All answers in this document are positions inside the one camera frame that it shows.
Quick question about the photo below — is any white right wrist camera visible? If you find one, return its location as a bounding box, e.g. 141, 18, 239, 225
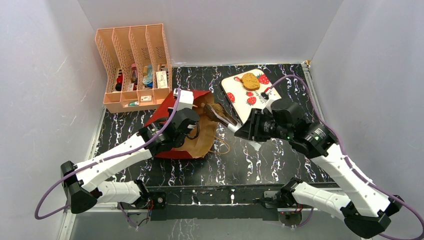
261, 88, 282, 112

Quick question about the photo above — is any brown twisted fake bread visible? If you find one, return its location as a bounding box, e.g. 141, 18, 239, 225
203, 103, 227, 121

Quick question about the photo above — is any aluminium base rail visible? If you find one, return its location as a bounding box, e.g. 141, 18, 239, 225
62, 187, 365, 214

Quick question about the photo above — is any blue packet in organizer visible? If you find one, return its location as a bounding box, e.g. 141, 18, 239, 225
142, 64, 153, 89

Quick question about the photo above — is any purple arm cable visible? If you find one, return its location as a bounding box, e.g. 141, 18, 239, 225
263, 74, 424, 240
34, 87, 182, 221

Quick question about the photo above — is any small green white tube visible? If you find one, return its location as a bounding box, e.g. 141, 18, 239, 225
127, 101, 140, 107

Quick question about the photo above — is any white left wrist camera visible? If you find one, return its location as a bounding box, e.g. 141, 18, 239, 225
173, 88, 194, 111

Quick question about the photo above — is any pink plastic file organizer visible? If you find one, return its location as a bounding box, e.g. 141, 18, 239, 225
95, 23, 173, 114

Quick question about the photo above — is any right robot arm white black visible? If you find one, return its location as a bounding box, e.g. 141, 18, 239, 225
234, 99, 401, 239

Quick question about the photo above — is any red brown paper bag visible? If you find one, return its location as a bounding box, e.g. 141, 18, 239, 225
156, 90, 218, 159

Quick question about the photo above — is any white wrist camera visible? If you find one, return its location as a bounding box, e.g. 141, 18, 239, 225
261, 88, 282, 112
173, 88, 194, 111

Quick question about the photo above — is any strawberry print cutting board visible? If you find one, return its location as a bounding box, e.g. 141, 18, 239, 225
220, 69, 272, 123

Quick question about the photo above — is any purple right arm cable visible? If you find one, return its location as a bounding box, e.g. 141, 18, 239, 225
263, 74, 424, 240

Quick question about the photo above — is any round yellow fake bread slice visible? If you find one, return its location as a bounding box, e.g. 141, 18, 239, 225
240, 73, 261, 91

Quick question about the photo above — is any white card box in organizer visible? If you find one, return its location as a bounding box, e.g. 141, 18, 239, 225
156, 70, 169, 89

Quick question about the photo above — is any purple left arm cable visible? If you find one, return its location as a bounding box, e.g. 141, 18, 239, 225
34, 87, 182, 221

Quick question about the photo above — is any pink brown bottle in organizer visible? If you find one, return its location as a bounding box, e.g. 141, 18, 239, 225
130, 63, 138, 84

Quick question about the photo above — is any red dark bottle in organizer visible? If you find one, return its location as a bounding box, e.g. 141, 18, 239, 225
114, 73, 124, 92

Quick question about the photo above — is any small white label box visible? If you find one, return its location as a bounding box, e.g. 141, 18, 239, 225
140, 95, 152, 102

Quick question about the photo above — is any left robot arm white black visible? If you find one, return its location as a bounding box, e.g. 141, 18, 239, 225
60, 108, 200, 214

